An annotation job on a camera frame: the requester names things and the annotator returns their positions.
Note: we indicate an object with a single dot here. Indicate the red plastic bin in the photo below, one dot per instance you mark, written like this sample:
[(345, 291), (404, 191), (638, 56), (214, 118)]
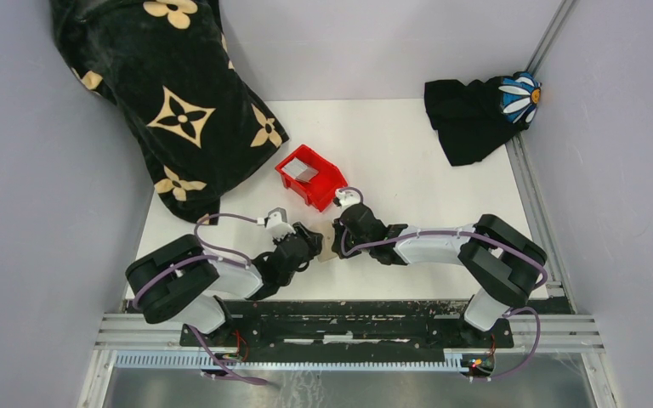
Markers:
[(320, 191)]

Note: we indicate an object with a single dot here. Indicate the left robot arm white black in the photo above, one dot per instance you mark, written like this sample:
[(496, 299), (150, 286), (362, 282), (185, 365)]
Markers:
[(182, 281)]

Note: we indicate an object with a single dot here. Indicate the stack of credit cards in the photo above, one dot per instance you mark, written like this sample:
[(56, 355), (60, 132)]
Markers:
[(299, 171)]

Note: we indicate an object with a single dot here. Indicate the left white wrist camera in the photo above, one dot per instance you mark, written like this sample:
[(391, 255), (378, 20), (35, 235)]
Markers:
[(275, 223)]

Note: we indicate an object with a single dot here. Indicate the black blanket with beige flowers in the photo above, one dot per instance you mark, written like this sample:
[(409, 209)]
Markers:
[(165, 66)]

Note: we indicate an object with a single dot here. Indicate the aluminium rail frame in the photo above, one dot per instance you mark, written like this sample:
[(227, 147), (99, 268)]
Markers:
[(567, 355)]

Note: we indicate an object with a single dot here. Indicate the slotted grey cable duct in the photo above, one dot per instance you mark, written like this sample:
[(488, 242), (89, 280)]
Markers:
[(199, 360)]

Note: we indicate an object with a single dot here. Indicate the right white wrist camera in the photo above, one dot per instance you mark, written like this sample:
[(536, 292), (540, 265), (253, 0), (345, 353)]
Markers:
[(348, 196)]

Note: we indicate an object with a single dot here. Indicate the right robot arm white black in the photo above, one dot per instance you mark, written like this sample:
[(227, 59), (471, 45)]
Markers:
[(507, 265)]

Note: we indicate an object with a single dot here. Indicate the black cloth with daisy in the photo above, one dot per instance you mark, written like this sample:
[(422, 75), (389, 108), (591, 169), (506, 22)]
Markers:
[(472, 120)]

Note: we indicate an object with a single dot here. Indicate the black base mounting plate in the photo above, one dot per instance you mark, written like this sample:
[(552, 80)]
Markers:
[(358, 331)]

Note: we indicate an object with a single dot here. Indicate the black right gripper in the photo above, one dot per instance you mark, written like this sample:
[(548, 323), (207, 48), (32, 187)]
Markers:
[(338, 245)]

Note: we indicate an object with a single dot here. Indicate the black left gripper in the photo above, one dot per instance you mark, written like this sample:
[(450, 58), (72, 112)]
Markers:
[(314, 240)]

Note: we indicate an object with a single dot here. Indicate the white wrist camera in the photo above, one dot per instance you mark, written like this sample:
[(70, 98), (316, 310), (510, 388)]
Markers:
[(275, 223), (348, 196)]

